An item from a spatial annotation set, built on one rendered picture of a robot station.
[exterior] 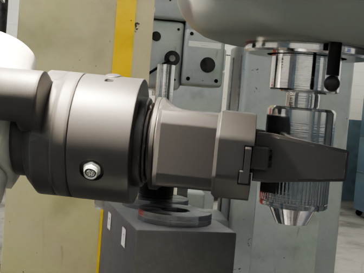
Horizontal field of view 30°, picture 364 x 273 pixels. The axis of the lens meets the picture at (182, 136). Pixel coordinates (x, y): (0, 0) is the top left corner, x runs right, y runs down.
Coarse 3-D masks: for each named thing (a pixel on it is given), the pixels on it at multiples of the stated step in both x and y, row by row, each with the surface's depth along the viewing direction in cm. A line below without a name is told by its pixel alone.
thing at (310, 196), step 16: (272, 128) 46; (288, 128) 45; (304, 128) 44; (320, 128) 45; (272, 192) 45; (288, 192) 45; (304, 192) 45; (320, 192) 45; (288, 208) 45; (304, 208) 45; (320, 208) 45
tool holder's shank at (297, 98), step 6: (282, 90) 46; (288, 90) 46; (294, 90) 45; (288, 96) 46; (294, 96) 46; (300, 96) 46; (306, 96) 46; (312, 96) 46; (318, 96) 46; (288, 102) 46; (294, 102) 46; (300, 102) 46; (306, 102) 46; (312, 102) 46; (318, 102) 46
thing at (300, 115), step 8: (272, 112) 46; (280, 112) 45; (288, 112) 45; (296, 112) 44; (304, 112) 44; (312, 112) 44; (320, 112) 45; (328, 112) 45; (280, 120) 45; (288, 120) 45; (296, 120) 44; (304, 120) 44; (312, 120) 44; (320, 120) 45; (328, 120) 45
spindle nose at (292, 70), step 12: (276, 60) 46; (288, 60) 45; (300, 60) 44; (312, 60) 44; (324, 60) 44; (276, 72) 45; (288, 72) 45; (300, 72) 44; (312, 72) 44; (324, 72) 44; (276, 84) 45; (288, 84) 45; (300, 84) 44; (312, 84) 44
